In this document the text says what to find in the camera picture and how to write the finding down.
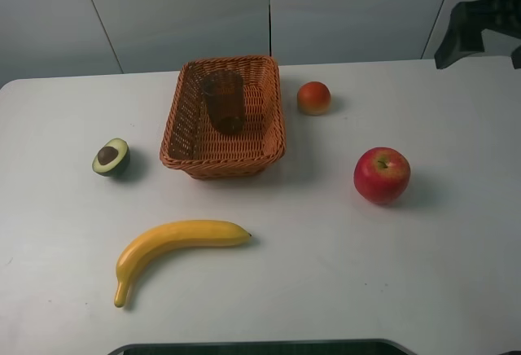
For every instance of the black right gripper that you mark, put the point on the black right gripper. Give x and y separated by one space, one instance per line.
468 19

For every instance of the clear glass cup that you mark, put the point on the clear glass cup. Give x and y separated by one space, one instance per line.
224 98

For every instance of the orange wicker basket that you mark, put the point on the orange wicker basket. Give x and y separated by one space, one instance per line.
190 142

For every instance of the red apple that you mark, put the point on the red apple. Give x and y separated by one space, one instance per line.
381 175

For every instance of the orange peach fruit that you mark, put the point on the orange peach fruit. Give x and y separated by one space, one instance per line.
314 98

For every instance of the halved avocado with pit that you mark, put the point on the halved avocado with pit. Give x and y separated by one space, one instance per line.
112 159

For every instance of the yellow banana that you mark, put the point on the yellow banana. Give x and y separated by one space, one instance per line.
163 239

